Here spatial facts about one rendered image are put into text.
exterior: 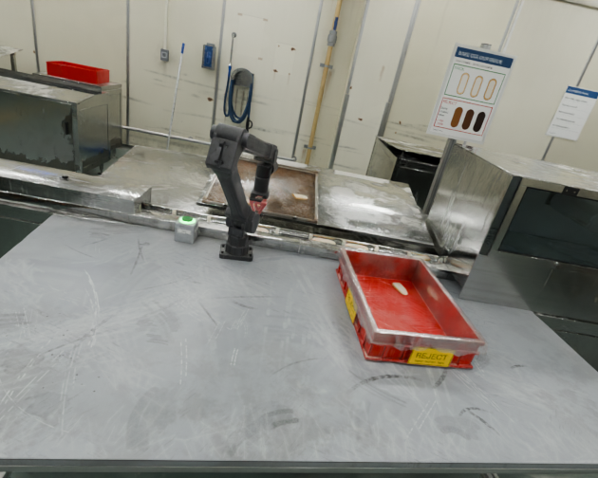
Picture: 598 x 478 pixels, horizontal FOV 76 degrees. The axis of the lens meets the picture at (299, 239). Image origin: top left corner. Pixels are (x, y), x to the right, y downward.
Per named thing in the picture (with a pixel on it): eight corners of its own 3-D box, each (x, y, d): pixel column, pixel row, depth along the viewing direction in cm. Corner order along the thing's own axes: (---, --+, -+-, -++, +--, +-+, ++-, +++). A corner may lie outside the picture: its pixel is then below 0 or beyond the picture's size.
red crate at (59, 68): (46, 74, 396) (45, 61, 391) (63, 73, 428) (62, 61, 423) (97, 83, 403) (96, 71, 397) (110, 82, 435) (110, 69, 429)
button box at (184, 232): (171, 248, 141) (173, 222, 136) (177, 240, 148) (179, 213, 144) (194, 252, 142) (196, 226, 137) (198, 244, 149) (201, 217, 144)
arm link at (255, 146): (208, 140, 104) (244, 150, 102) (212, 119, 103) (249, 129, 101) (253, 156, 146) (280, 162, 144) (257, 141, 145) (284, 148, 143)
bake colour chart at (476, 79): (426, 133, 208) (456, 42, 189) (425, 133, 208) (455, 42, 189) (482, 144, 210) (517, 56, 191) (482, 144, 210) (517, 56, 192)
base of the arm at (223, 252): (218, 258, 135) (252, 262, 137) (220, 237, 132) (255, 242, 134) (220, 247, 143) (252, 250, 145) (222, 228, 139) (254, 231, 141)
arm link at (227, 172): (195, 156, 98) (231, 165, 97) (214, 117, 104) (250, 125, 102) (227, 230, 139) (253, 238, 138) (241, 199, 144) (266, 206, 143)
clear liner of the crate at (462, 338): (362, 362, 100) (372, 333, 95) (331, 267, 143) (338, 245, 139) (477, 372, 105) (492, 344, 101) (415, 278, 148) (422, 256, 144)
